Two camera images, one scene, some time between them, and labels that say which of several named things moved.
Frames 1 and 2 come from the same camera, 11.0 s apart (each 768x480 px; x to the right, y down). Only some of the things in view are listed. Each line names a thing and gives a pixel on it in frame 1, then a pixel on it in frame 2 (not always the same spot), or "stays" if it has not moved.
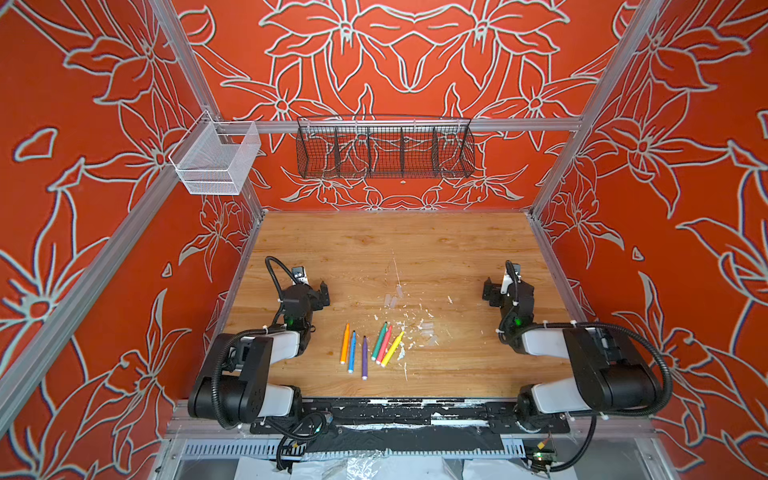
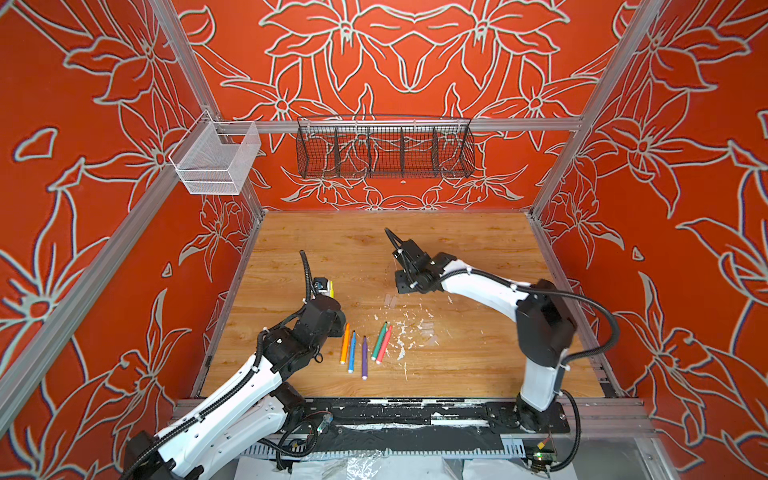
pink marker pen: [384, 346] stays
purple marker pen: [364, 375] stays
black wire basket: [389, 148] stays
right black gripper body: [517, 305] to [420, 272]
